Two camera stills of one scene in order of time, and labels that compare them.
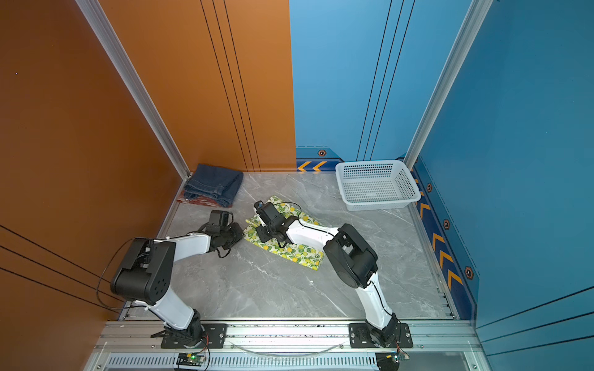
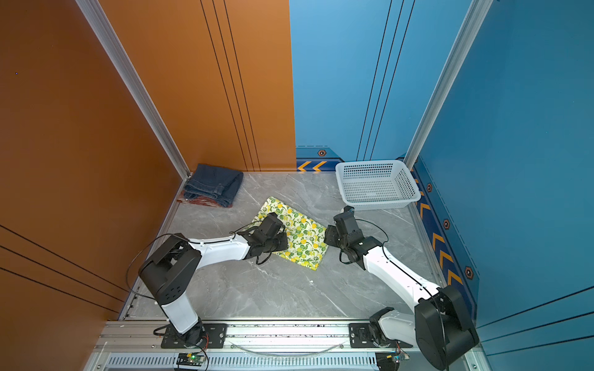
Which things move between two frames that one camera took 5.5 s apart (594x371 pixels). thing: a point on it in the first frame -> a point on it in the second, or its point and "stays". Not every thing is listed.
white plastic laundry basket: [376, 185] stays
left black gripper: [239, 233] -> [285, 244]
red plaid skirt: [199, 200] stays
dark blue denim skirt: [220, 183] stays
